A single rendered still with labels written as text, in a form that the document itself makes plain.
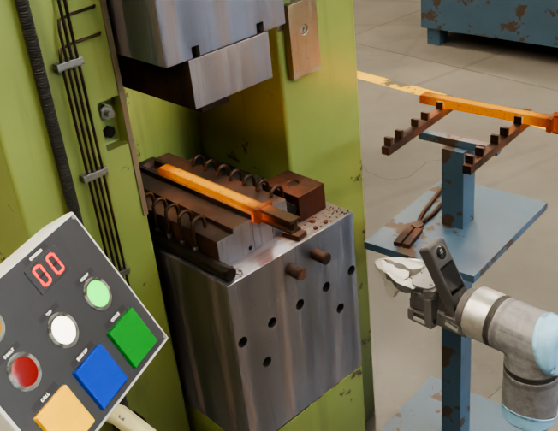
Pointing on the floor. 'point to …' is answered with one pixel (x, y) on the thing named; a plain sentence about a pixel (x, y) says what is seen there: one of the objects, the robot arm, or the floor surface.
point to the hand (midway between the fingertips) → (381, 260)
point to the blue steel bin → (497, 20)
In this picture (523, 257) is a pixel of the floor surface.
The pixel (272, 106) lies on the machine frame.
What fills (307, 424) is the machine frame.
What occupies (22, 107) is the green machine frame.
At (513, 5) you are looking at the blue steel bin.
